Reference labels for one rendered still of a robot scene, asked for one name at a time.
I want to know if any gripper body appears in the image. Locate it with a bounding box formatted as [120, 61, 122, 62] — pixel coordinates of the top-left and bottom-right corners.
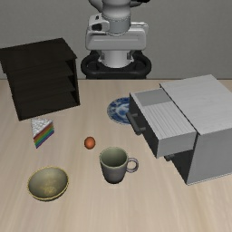
[84, 21, 150, 52]

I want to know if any grey cabinet drawer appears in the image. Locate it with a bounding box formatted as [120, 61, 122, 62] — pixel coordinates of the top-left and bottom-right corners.
[126, 88, 198, 160]

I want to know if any grey cabinet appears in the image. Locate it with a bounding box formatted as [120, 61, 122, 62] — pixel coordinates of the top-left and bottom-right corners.
[159, 74, 232, 186]

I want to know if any grey-green mug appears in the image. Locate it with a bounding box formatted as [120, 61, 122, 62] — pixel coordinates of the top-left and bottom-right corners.
[99, 146, 140, 185]

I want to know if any blue and white plate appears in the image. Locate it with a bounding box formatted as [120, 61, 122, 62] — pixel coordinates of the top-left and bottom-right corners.
[106, 96, 134, 125]

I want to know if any dark slatted rack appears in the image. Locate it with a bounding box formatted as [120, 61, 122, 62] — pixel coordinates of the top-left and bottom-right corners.
[0, 37, 82, 121]

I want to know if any small orange fruit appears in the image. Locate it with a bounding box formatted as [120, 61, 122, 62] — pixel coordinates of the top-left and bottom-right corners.
[83, 136, 97, 150]

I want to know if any rainbow cake wedge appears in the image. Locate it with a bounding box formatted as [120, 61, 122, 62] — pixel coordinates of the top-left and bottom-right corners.
[30, 117, 55, 150]

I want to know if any olive green bowl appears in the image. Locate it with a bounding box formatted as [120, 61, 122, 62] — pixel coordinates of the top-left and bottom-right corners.
[27, 165, 70, 202]

